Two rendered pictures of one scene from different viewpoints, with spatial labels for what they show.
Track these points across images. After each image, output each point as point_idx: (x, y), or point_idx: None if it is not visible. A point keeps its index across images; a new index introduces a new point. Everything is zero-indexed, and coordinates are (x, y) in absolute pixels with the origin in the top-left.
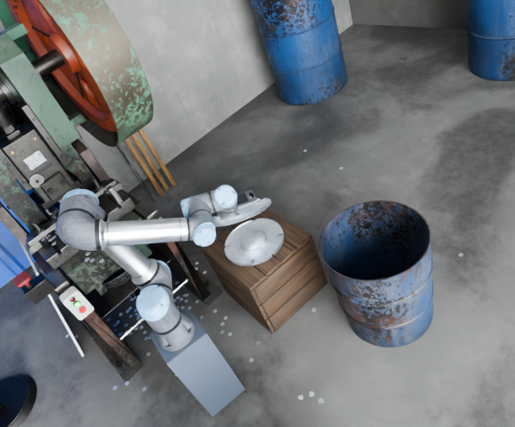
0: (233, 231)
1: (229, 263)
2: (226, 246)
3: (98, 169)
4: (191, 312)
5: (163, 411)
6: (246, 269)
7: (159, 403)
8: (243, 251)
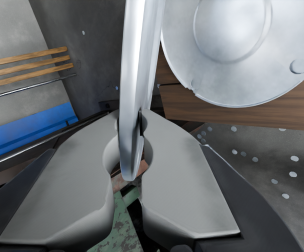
0: (166, 52)
1: (241, 110)
2: (191, 86)
3: None
4: (217, 131)
5: None
6: (302, 96)
7: None
8: (237, 66)
